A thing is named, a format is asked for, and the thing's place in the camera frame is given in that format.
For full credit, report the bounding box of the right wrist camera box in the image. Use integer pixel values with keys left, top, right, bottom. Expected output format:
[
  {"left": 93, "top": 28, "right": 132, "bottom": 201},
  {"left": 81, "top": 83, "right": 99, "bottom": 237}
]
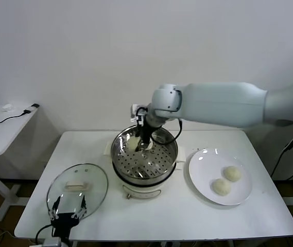
[{"left": 130, "top": 103, "right": 149, "bottom": 127}]

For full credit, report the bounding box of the white side table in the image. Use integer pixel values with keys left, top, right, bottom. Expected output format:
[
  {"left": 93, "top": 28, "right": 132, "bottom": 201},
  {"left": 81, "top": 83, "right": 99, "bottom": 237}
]
[{"left": 0, "top": 104, "right": 41, "bottom": 222}]

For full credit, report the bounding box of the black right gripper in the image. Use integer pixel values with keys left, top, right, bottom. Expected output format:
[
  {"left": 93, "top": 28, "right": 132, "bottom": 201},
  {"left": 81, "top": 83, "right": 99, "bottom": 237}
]
[{"left": 135, "top": 122, "right": 154, "bottom": 153}]

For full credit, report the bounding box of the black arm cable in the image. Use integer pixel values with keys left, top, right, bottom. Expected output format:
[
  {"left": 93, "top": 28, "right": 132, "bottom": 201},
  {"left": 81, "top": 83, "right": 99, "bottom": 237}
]
[
  {"left": 34, "top": 223, "right": 56, "bottom": 247},
  {"left": 151, "top": 118, "right": 183, "bottom": 145}
]

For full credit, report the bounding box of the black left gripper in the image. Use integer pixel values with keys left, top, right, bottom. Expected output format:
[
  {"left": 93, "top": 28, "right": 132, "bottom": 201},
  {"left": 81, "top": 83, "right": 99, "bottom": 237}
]
[{"left": 48, "top": 195, "right": 88, "bottom": 239}]

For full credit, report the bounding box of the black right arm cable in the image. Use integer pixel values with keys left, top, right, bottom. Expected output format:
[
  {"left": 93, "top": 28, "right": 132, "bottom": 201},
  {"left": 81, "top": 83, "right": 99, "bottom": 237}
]
[{"left": 151, "top": 118, "right": 183, "bottom": 145}]

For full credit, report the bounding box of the glass lid with cream handle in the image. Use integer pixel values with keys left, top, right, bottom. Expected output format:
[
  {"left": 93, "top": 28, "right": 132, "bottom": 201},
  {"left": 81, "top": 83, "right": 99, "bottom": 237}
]
[{"left": 46, "top": 163, "right": 109, "bottom": 222}]

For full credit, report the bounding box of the black cable with connector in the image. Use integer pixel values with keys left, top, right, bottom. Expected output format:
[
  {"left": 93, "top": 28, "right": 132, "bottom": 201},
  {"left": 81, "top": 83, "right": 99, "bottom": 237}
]
[{"left": 0, "top": 103, "right": 40, "bottom": 124}]

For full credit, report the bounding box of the black hanging power cable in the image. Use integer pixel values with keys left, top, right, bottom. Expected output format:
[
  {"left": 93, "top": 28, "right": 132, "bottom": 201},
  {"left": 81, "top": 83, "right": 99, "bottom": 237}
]
[{"left": 271, "top": 143, "right": 293, "bottom": 181}]

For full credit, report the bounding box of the stainless steel steamer basket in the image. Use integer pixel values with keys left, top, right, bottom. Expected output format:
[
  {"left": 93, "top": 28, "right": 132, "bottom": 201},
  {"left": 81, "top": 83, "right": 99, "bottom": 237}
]
[{"left": 103, "top": 123, "right": 187, "bottom": 181}]

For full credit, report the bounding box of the white round plate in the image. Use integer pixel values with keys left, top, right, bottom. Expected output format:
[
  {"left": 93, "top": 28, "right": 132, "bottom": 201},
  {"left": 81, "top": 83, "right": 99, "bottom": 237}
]
[{"left": 188, "top": 148, "right": 254, "bottom": 206}]

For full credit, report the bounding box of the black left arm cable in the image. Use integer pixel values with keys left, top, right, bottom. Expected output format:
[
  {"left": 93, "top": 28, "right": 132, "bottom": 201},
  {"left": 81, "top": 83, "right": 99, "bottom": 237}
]
[{"left": 34, "top": 223, "right": 56, "bottom": 247}]

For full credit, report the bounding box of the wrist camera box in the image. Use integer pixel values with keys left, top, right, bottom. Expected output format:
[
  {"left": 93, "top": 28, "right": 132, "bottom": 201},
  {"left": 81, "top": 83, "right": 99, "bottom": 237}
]
[
  {"left": 43, "top": 237, "right": 62, "bottom": 247},
  {"left": 130, "top": 103, "right": 149, "bottom": 127}
]

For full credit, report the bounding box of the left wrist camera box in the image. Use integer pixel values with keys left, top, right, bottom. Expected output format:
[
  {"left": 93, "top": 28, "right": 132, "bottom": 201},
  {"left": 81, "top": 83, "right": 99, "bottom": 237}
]
[{"left": 43, "top": 237, "right": 62, "bottom": 247}]

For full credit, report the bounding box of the small white crumpled object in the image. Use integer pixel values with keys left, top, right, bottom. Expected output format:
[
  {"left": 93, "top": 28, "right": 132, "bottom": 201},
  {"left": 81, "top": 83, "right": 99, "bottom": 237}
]
[{"left": 1, "top": 103, "right": 17, "bottom": 113}]

